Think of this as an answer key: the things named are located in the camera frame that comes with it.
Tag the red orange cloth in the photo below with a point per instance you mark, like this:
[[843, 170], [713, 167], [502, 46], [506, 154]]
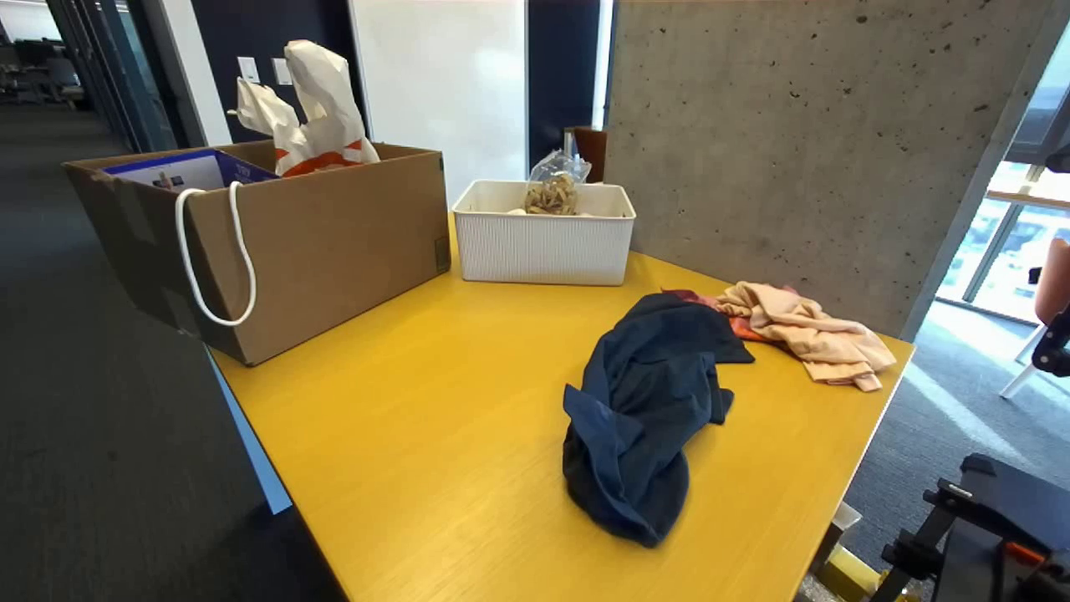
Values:
[[742, 327]]

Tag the white plastic bin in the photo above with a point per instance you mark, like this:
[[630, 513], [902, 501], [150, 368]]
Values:
[[538, 247]]

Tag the beige tangled fibre ball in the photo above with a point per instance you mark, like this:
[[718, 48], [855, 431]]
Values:
[[552, 195]]

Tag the brown wooden object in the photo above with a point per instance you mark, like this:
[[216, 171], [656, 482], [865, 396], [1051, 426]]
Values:
[[594, 152]]

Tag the white wall socket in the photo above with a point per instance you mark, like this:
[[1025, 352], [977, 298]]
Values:
[[283, 73], [249, 70]]

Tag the yellow base bar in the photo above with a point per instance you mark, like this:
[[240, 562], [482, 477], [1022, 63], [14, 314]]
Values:
[[849, 569]]

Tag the bare person forearm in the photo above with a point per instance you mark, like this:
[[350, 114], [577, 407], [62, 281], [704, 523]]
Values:
[[1058, 287]]

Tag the light wooden table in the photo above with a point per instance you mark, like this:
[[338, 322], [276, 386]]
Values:
[[1038, 199]]

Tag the black shirt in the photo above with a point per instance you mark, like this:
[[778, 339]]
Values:
[[638, 422]]

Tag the peach cloth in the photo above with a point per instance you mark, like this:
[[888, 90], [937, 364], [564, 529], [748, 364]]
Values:
[[821, 337]]

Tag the clear plastic bag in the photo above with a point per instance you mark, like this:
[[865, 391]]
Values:
[[557, 167]]

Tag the black clamp orange tip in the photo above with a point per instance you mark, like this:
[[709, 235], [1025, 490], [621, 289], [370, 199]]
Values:
[[921, 546]]

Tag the blue white paper bag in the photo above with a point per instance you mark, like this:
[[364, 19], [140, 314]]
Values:
[[178, 171]]

